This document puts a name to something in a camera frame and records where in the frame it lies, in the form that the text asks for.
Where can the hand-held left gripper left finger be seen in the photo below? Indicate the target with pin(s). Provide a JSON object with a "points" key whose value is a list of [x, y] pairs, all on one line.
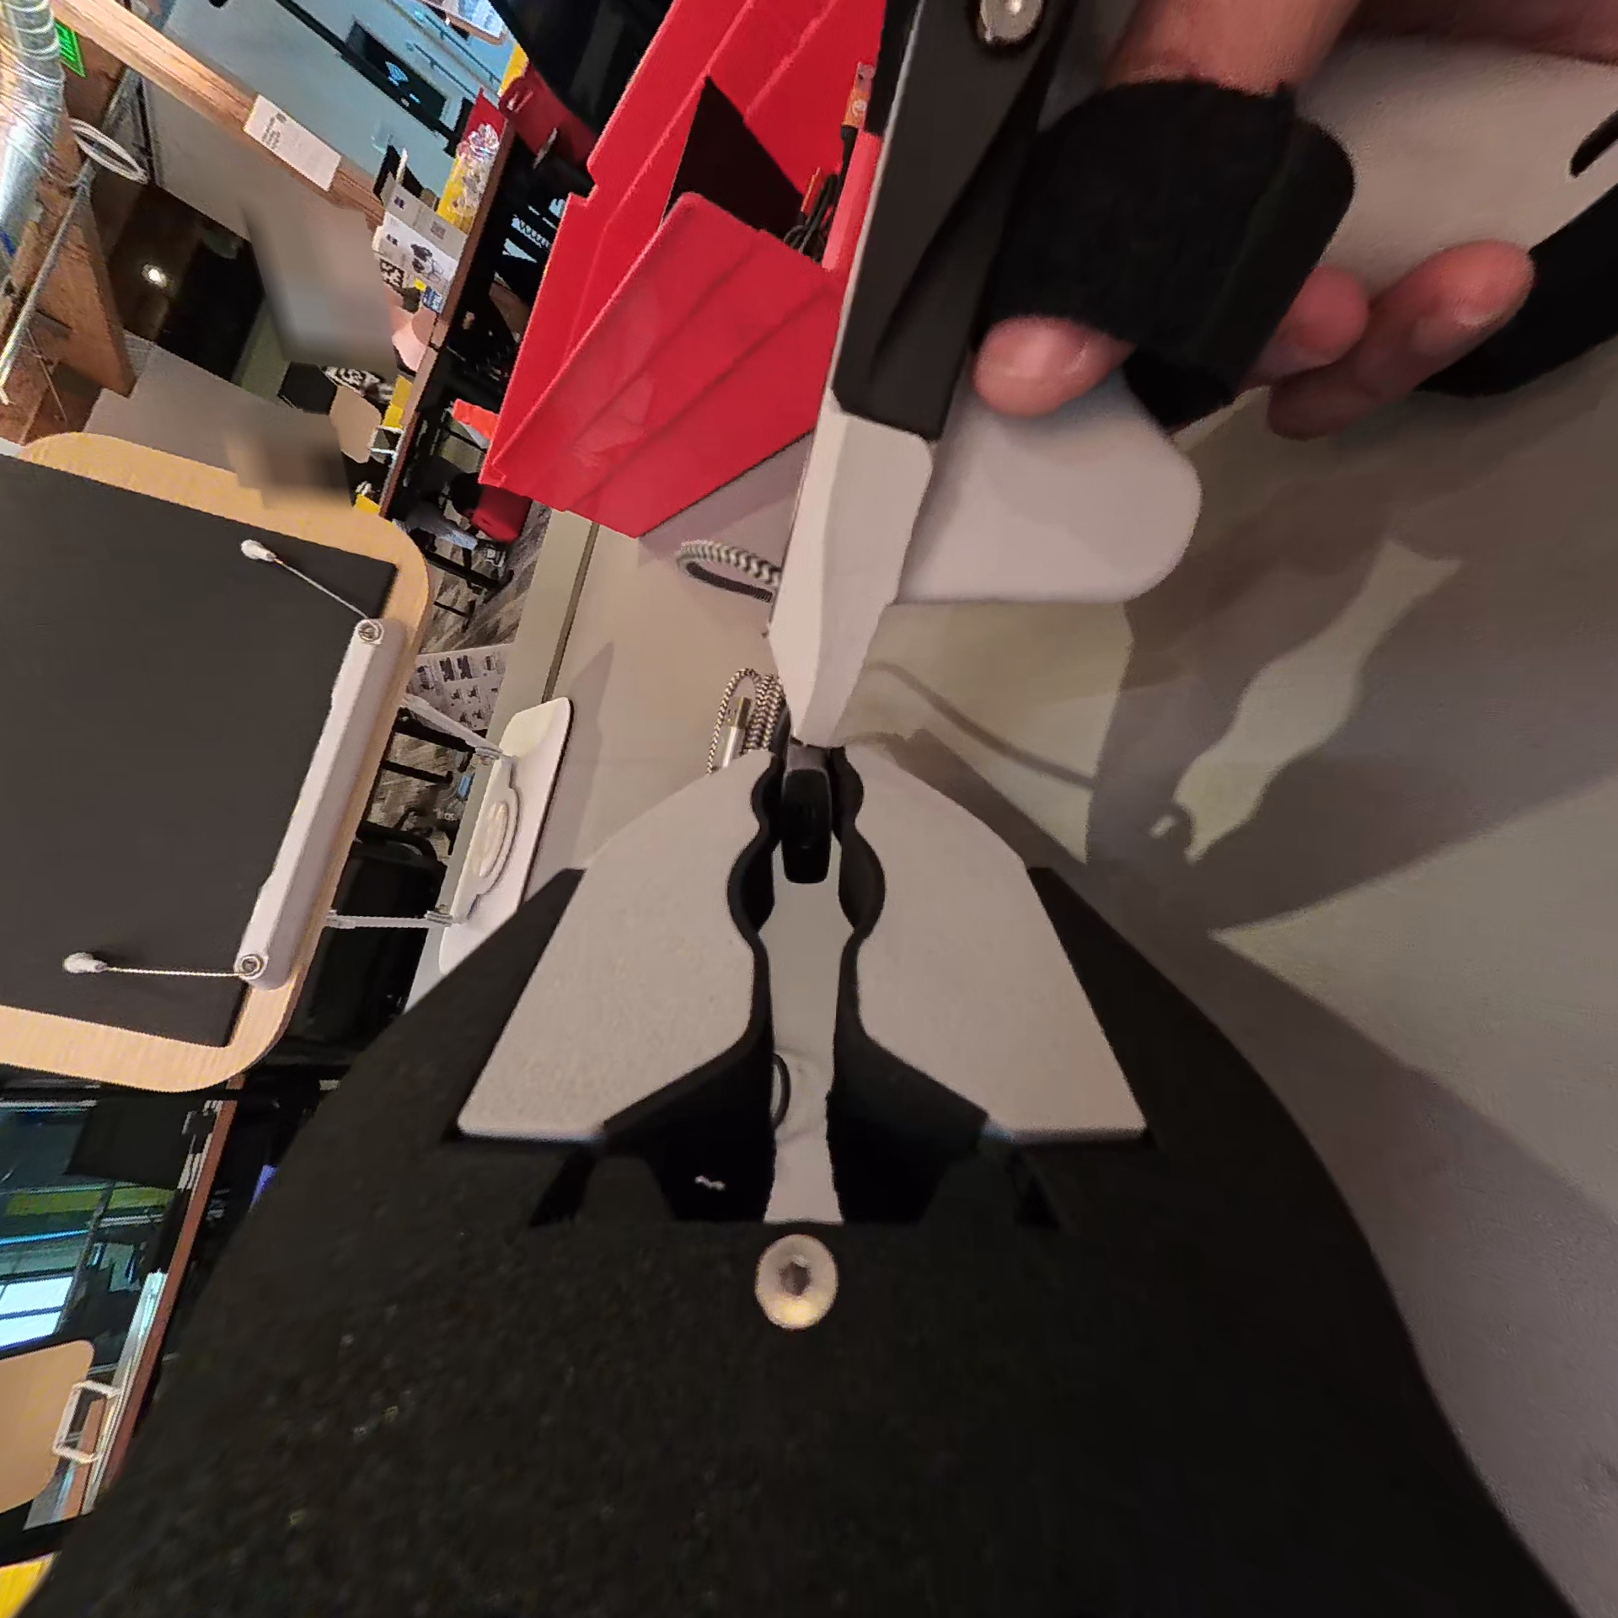
{"points": [[620, 1012]]}

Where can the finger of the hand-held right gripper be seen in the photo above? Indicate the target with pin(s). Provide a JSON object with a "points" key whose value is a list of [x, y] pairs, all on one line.
{"points": [[848, 583], [1061, 507]]}

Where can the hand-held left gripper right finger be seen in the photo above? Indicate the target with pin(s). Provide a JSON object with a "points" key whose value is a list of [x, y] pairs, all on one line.
{"points": [[992, 1012]]}

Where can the red plastic bin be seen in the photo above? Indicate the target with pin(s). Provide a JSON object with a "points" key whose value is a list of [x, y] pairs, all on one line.
{"points": [[684, 330]]}

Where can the grey desk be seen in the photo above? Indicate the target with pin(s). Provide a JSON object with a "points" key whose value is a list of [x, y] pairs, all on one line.
{"points": [[1416, 835]]}

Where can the person's right hand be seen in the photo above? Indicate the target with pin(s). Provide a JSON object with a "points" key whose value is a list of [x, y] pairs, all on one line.
{"points": [[1404, 317]]}

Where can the black divider in red bin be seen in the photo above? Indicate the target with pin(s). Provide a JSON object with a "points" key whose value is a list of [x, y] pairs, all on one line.
{"points": [[746, 165]]}

